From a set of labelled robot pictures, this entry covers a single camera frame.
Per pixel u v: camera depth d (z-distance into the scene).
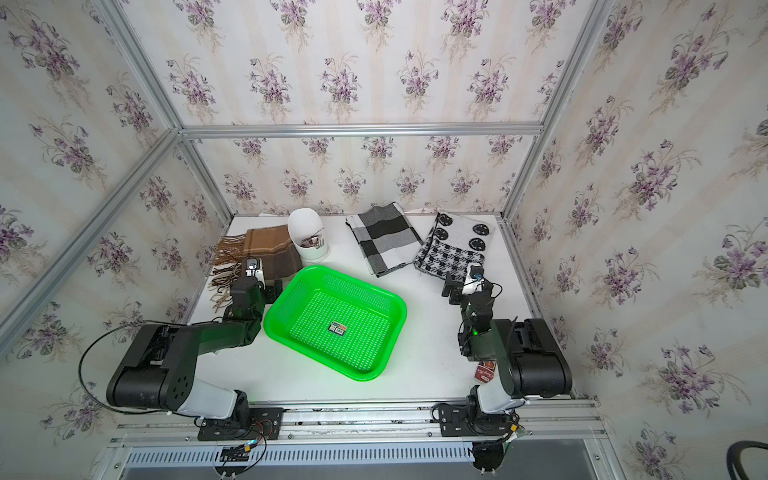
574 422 0.75
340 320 0.91
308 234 1.02
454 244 1.07
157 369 0.45
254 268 0.79
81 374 0.40
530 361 0.45
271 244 1.08
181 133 0.93
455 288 0.81
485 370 0.80
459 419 0.73
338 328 0.89
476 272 0.76
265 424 0.73
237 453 0.71
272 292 0.84
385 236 1.11
